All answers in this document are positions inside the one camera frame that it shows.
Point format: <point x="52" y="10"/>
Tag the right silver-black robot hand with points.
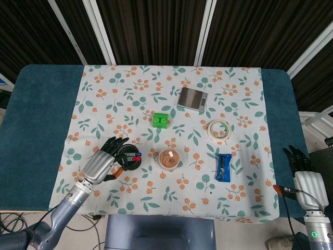
<point x="310" y="187"/>

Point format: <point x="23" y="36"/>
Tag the left silver-black robot hand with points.
<point x="99" y="166"/>

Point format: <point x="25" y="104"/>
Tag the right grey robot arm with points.
<point x="318" y="231"/>

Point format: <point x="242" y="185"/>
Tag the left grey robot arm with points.
<point x="52" y="218"/>

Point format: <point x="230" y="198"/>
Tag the black mesh pen holder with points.
<point x="135" y="164"/>

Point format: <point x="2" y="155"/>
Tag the red-capped marker pen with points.
<point x="134" y="158"/>

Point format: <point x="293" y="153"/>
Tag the blue-capped marker pen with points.
<point x="135" y="154"/>

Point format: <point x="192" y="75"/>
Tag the black mesh chair back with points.
<point x="322" y="159"/>

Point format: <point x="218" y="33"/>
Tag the beige shoe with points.
<point x="279" y="242"/>

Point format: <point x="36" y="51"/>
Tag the white metal rack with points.
<point x="316" y="121"/>

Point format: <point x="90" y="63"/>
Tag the blue-green table cover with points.
<point x="39" y="130"/>

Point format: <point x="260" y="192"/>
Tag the clear jar of rubber bands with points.
<point x="169" y="159"/>

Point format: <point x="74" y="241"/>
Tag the floral orange-fruit tablecloth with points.
<point x="166" y="198"/>

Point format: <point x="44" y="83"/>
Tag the green toy building block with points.
<point x="160" y="120"/>

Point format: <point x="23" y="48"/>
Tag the blue snack packet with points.
<point x="223" y="168"/>

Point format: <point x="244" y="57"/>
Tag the grey-blue robot torso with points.
<point x="160" y="234"/>

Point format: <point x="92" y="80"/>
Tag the cream masking tape roll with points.
<point x="210" y="132"/>

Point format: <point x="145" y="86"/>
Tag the silver digital pocket scale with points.
<point x="191" y="98"/>

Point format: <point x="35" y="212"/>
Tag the white frame post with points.
<point x="205" y="34"/>
<point x="102" y="34"/>
<point x="69" y="34"/>
<point x="309" y="57"/>

